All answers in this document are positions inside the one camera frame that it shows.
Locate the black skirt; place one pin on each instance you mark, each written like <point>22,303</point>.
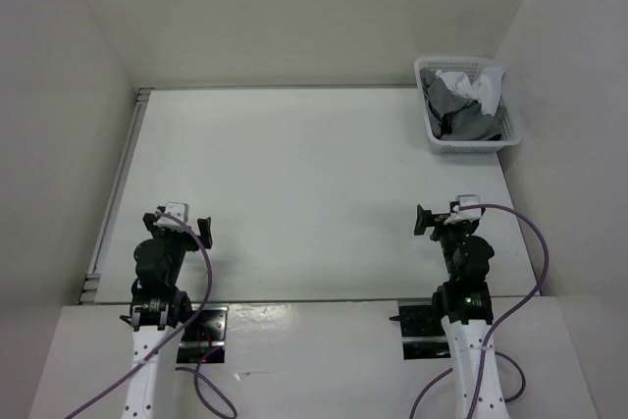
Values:
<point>476,127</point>

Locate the white skirt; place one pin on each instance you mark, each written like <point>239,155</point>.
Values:
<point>486,89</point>

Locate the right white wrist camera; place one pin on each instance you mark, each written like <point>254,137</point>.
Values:
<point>465,208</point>

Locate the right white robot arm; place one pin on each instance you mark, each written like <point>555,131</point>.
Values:
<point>463,307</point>

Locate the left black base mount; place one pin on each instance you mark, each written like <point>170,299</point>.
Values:
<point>205,339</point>

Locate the white plastic laundry basket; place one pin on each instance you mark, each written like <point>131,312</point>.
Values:
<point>511,135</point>

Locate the grey pleated skirt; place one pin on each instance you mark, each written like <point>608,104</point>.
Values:
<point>440,101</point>

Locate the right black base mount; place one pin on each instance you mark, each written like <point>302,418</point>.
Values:
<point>422,336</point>

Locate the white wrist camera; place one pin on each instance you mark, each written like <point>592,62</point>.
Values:
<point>465,208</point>
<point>172,216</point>

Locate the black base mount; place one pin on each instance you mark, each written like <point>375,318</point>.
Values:
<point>205,339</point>
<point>422,336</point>

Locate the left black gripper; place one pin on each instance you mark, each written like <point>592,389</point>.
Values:
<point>160,233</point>

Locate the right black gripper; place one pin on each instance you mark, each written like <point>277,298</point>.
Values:
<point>425,218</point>

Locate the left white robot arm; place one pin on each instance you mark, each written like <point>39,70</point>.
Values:
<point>159,310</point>

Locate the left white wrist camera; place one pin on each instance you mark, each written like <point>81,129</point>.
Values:
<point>172,216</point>

